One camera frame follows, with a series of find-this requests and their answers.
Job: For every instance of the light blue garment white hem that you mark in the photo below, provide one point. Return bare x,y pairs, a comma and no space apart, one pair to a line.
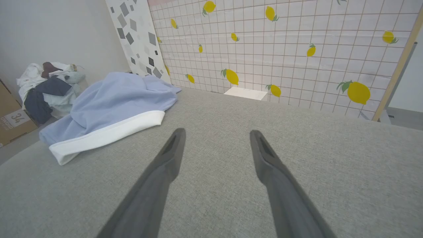
112,99

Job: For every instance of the grey fabric work surface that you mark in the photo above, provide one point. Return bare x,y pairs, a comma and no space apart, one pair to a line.
214,132

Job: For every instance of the lemon print grid backdrop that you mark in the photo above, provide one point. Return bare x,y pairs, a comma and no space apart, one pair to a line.
281,49

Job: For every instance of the pile of mixed clothes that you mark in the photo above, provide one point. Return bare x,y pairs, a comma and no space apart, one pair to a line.
53,86

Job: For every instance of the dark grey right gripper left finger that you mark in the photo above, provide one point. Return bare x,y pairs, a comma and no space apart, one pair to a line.
148,198

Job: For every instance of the wooden backdrop frame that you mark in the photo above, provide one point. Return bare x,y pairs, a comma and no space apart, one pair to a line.
397,71

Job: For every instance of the brown cardboard box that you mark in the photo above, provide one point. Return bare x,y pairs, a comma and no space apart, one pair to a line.
13,124

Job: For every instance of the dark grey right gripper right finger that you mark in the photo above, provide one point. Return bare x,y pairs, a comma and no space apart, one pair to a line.
287,201

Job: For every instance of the white board grey terrazzo print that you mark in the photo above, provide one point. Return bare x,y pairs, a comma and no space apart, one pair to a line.
138,36

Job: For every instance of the plain white box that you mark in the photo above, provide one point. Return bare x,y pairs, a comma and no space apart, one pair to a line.
246,93

